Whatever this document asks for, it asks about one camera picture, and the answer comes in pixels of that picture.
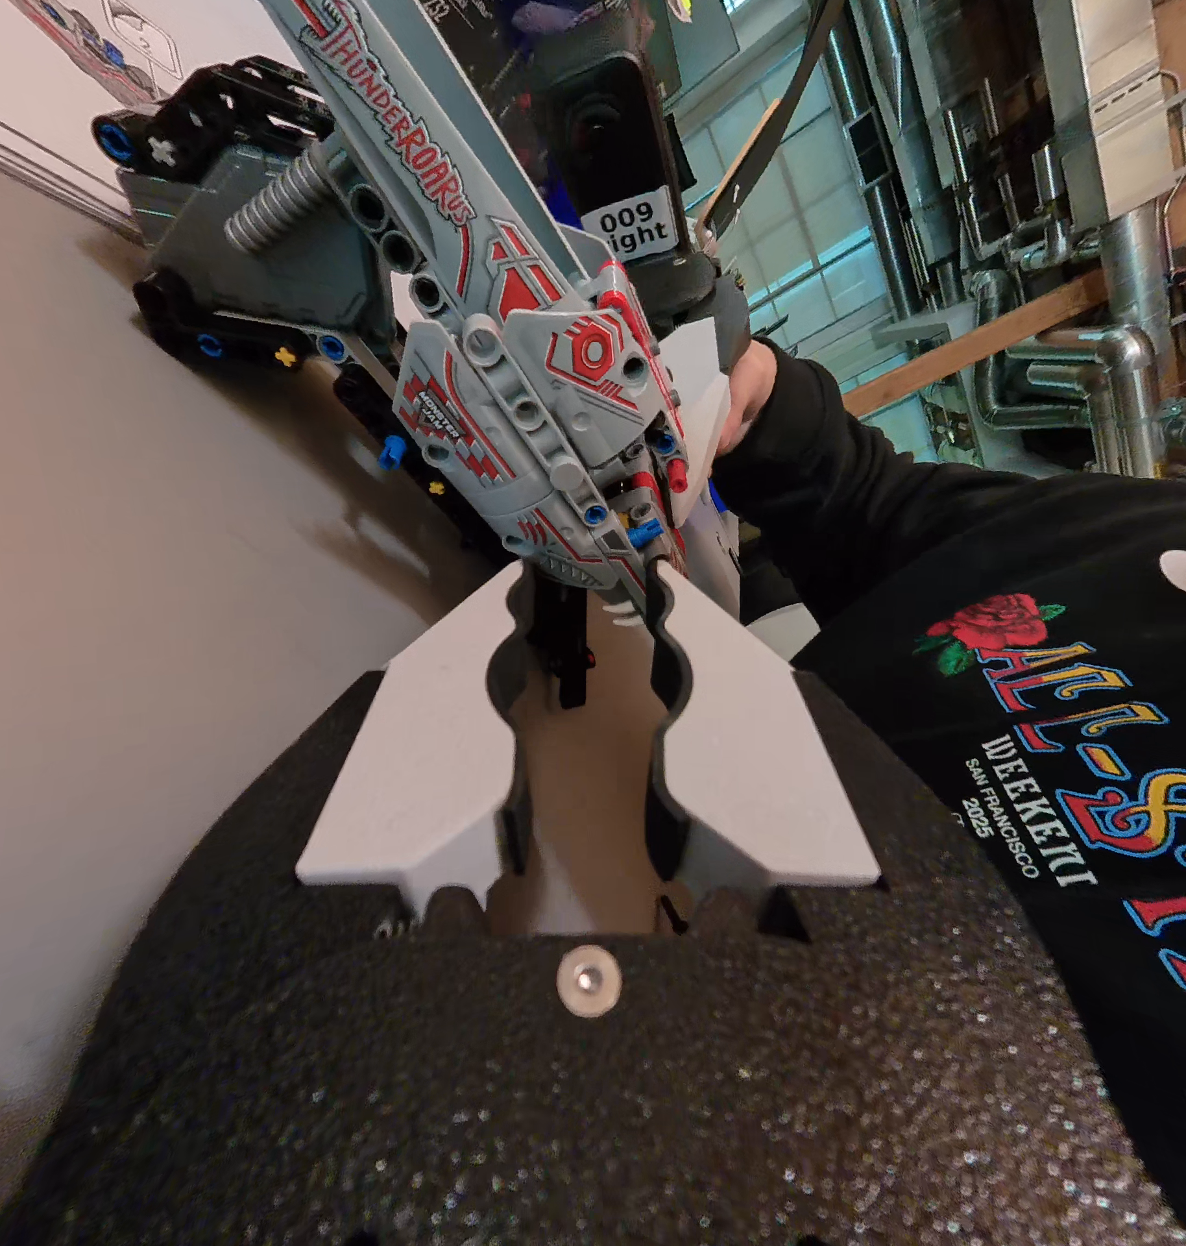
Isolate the person's right forearm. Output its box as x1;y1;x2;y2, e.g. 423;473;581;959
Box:
711;336;956;649

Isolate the person's right hand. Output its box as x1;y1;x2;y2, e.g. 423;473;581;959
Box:
718;340;781;456

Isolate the grey red toy brick model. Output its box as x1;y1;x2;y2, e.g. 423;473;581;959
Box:
223;0;692;644

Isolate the black toy set box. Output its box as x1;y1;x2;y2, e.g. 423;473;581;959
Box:
423;0;743;103

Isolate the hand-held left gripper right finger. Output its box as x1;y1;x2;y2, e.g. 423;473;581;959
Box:
642;566;887;892

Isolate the white building instruction booklet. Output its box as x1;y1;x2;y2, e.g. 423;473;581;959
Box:
0;0;312;245

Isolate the black printed sweatshirt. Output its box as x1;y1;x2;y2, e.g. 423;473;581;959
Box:
793;468;1186;1238

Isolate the large silver ventilation duct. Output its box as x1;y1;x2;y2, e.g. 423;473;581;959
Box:
1031;0;1186;478

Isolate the black strap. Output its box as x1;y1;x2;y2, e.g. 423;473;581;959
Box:
699;0;849;237

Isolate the black toy brick chassis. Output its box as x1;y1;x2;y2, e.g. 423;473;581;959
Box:
91;57;594;711

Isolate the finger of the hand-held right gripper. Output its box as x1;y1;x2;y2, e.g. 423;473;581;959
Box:
663;322;733;533

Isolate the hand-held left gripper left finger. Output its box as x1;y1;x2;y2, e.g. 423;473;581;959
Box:
295;564;535;920

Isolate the silver duct elbow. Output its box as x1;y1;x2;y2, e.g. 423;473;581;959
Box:
973;326;1154;470

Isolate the wooden beam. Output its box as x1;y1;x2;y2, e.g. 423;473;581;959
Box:
841;268;1111;420

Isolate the thin silver duct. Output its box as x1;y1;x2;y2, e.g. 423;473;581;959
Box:
846;0;930;322

